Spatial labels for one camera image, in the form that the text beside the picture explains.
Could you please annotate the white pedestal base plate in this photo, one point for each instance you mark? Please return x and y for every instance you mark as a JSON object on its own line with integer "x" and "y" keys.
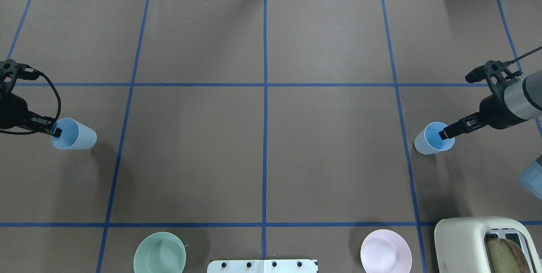
{"x": 264, "y": 266}

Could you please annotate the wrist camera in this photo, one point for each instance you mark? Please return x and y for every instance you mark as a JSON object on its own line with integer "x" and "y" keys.
{"x": 11, "y": 71}
{"x": 496, "y": 74}

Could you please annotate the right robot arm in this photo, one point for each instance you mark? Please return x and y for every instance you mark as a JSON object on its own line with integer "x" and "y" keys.
{"x": 516, "y": 103}

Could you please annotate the pink bowl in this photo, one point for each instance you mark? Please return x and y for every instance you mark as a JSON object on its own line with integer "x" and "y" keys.
{"x": 385, "y": 251}

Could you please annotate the light blue cup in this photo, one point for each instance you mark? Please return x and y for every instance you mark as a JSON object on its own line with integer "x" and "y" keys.
{"x": 429, "y": 141}
{"x": 74, "y": 135}

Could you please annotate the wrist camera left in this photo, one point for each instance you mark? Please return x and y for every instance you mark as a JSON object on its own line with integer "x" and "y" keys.
{"x": 11, "y": 71}

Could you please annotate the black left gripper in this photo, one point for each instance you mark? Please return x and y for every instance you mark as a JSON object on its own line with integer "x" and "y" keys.
{"x": 12, "y": 111}

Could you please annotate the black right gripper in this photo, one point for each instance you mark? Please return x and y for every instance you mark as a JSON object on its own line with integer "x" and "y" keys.
{"x": 493, "y": 110}

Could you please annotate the green bowl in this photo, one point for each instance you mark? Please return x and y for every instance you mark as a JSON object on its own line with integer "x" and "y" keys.
{"x": 161, "y": 252}

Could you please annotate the toast slice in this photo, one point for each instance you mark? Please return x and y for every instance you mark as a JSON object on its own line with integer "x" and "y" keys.
{"x": 505, "y": 256}

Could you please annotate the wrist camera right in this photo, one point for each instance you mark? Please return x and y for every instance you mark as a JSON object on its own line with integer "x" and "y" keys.
{"x": 496, "y": 74}

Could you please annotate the cream toaster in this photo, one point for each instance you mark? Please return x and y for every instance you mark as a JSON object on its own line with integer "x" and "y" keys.
{"x": 460, "y": 243}

